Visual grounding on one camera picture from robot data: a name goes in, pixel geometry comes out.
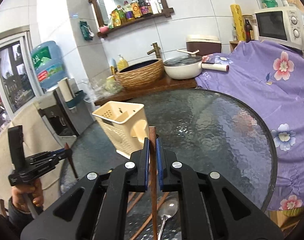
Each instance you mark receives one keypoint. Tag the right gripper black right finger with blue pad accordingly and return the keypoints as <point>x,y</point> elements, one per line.
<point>210,206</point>

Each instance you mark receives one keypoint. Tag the green packet on wall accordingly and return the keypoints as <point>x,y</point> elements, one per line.
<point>86,31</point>

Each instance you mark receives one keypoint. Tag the dark sauce bottle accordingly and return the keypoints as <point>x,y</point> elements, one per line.
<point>145,7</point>

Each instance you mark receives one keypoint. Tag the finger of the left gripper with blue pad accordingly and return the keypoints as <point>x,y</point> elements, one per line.
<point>61,154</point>

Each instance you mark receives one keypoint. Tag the wooden wall shelf frame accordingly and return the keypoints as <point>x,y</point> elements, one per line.
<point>112,15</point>

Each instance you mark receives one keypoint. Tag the yellow oil bottle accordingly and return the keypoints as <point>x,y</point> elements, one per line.
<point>135,9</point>

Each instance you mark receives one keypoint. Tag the round glass table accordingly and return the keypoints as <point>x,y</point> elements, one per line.
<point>208,131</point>

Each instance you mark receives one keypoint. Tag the white microwave oven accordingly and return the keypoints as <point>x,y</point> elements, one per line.
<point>283,25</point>

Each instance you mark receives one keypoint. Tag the window frame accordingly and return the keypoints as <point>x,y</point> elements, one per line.
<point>19,85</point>

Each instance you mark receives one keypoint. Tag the white pan with lid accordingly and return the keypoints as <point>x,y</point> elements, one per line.
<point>188,67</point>

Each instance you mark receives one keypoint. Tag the yellow soap bottle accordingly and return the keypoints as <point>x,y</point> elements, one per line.
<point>122,63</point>

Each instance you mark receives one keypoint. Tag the purple floral cloth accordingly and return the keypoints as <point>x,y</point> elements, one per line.
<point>269,78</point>

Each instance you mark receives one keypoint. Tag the cream plastic utensil holder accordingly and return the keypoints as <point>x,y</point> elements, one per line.
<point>125,124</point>

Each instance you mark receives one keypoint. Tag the yellow roll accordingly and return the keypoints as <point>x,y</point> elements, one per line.
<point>238,22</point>

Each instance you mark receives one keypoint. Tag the water dispenser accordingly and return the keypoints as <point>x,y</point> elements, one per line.
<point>65,124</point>

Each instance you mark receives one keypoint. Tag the brass faucet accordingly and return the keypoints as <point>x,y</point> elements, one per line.
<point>156,50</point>

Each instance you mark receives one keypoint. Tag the brown rice cooker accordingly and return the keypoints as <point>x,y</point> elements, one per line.
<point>205,45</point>

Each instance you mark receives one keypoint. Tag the brown wooden chopstick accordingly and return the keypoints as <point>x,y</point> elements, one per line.
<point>70,160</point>
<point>149,219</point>
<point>153,172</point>
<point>133,199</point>

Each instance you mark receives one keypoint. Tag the woven basket sink bowl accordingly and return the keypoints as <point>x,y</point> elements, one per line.
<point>140,74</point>

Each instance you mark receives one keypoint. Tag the silver metal spoon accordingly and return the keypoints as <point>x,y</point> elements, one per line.
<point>167,210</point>

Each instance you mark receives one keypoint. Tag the dark glass bottle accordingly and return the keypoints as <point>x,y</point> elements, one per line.
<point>248,31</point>

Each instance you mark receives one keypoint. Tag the blue water jug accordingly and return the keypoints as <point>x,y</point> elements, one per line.
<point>48,64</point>

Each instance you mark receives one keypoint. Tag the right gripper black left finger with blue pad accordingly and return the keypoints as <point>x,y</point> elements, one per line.
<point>95,207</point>

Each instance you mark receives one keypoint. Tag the paper cup stack holder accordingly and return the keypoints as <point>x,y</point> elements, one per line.
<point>72,99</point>

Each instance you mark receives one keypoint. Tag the person's left hand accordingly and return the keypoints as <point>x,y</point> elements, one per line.
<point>35,189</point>

